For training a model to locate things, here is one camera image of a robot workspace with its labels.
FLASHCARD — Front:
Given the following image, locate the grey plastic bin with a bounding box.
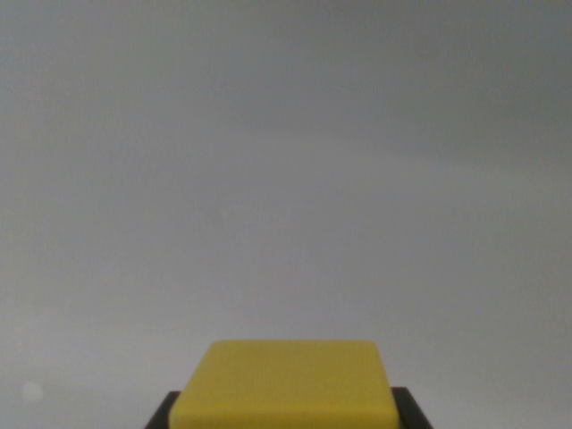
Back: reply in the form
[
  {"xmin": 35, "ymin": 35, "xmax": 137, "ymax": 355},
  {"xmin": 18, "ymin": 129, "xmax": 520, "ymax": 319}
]
[{"xmin": 0, "ymin": 0, "xmax": 572, "ymax": 429}]

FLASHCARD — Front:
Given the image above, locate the yellow cube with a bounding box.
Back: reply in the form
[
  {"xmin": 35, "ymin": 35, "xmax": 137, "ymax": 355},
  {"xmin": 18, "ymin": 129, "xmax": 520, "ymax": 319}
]
[{"xmin": 168, "ymin": 340, "xmax": 400, "ymax": 429}]

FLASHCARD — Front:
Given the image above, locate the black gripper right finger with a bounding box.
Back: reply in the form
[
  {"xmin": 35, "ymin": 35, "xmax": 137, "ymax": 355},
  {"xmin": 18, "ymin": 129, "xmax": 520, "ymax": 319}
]
[{"xmin": 390, "ymin": 386, "xmax": 434, "ymax": 429}]

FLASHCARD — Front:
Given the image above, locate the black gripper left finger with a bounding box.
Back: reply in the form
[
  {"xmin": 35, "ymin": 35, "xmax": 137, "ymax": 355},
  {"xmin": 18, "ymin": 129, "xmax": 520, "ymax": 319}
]
[{"xmin": 142, "ymin": 390, "xmax": 182, "ymax": 429}]

